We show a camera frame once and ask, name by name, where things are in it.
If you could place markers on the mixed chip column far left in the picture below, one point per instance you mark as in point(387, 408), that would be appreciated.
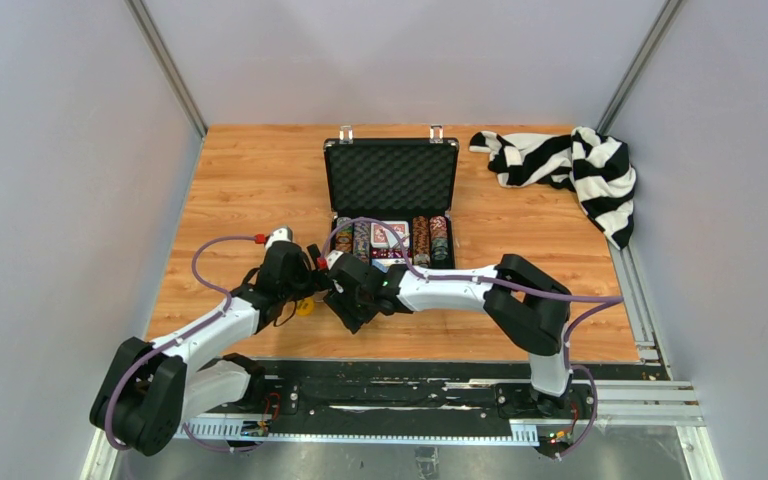
point(344, 238)

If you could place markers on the orange black chip column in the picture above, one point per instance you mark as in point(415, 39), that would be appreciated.
point(421, 241)

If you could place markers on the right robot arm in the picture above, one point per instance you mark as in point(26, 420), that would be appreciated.
point(528, 305)

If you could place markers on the black white striped cloth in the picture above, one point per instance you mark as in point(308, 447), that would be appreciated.
point(595, 167)

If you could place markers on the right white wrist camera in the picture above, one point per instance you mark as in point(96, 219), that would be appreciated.
point(333, 257)

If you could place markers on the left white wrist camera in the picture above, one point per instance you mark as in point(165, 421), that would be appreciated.
point(281, 234)

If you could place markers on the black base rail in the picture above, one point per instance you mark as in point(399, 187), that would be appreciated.
point(239, 400)

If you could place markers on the red backed card deck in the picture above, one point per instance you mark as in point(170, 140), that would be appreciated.
point(390, 234)

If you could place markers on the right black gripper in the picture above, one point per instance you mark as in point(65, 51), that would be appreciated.
point(339, 302)

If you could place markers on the yellow round button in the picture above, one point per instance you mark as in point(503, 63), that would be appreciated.
point(305, 307)

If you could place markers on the blue tan chip column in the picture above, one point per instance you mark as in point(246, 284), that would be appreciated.
point(362, 240)

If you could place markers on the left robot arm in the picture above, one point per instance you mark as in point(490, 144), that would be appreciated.
point(192, 351)

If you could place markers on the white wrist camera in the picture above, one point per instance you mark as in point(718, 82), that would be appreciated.
point(281, 234)
point(333, 257)

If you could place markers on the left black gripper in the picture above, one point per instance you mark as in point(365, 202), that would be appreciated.
point(314, 281)

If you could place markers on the blue backed playing cards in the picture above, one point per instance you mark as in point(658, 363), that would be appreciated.
point(382, 264)

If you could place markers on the black aluminium poker case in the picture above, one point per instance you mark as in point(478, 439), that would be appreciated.
point(392, 179)

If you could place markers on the red dice in case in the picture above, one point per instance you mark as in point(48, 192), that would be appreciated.
point(389, 253)

